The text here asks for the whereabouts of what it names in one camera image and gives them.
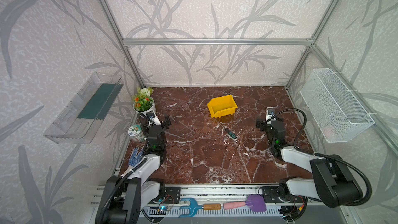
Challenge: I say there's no yellow plastic bin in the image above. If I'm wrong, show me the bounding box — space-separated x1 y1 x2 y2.
207 95 238 118

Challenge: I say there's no white wire mesh basket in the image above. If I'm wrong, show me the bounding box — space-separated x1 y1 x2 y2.
301 68 375 143

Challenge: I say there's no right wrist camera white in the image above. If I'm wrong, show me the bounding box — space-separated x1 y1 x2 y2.
265 107 275 121

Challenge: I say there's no potted plant white pot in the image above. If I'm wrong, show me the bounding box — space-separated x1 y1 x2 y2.
132 87 156 115

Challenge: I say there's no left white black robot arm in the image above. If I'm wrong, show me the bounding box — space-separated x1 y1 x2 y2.
94 114 172 224

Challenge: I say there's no blue dotted work glove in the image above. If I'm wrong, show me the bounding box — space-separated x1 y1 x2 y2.
128 147 144 168

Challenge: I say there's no small painted round jar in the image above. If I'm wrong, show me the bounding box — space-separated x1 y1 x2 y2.
127 124 145 143

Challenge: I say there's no purple trowel pink handle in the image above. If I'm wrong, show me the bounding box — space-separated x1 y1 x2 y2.
223 195 267 212

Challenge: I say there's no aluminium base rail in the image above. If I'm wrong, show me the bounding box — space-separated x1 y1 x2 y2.
90 183 324 218

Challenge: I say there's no clear acrylic wall shelf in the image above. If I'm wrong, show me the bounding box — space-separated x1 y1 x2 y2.
44 72 124 144

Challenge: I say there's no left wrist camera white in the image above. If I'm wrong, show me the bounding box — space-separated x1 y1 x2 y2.
146 111 161 126

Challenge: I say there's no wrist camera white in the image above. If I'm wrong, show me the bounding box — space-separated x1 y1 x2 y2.
146 111 161 126
265 107 275 121

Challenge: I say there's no blue garden fork wooden handle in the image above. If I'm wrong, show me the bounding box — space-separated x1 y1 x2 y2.
179 198 221 218

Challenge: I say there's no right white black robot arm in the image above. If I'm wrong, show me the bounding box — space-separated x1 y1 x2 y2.
256 119 372 208

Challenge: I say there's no green black screwdriver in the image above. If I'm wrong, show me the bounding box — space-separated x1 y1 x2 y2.
224 128 237 140

